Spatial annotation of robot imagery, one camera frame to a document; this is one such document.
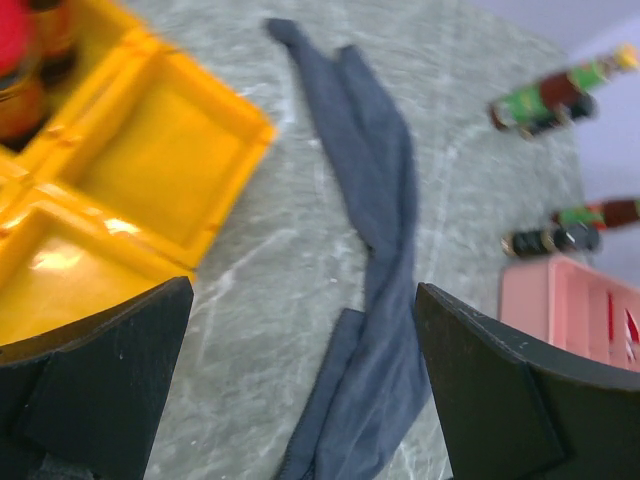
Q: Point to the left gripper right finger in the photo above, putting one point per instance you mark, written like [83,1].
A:
[514,407]

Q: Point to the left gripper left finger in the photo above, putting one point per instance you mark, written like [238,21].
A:
[92,392]

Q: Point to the red label sauce bottle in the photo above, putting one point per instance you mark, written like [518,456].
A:
[606,214]

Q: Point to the green label sauce bottle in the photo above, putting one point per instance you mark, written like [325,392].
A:
[563,87]

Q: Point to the red lid sauce jar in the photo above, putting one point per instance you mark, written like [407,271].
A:
[24,107]
[56,29]

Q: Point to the pink compartment tray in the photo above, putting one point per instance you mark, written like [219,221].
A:
[574,308]

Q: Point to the dark blue cloth towel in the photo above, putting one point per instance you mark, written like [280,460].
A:
[373,381]

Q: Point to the yellow compartment bin tray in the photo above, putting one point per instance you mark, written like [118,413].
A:
[137,169]

